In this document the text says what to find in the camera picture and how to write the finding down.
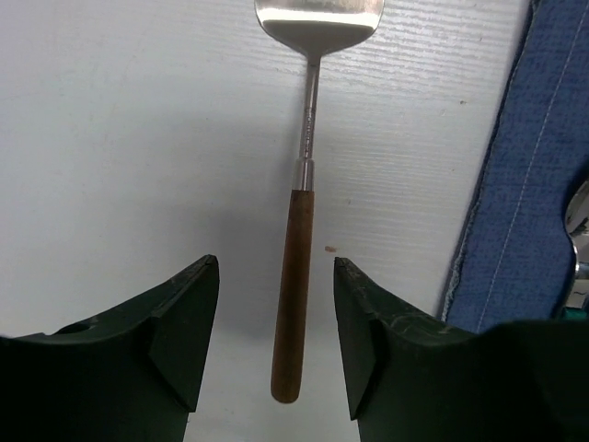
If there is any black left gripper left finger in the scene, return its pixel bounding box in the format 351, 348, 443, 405
1, 255, 219, 441

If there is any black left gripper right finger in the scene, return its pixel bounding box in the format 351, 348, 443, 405
333, 258, 588, 441

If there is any spatula with wooden handle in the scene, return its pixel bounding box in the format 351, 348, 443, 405
254, 1, 385, 404

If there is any blue fabric placemat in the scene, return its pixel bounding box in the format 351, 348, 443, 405
441, 0, 588, 332

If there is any spoon with teal handle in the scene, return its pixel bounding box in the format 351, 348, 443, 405
565, 180, 588, 310

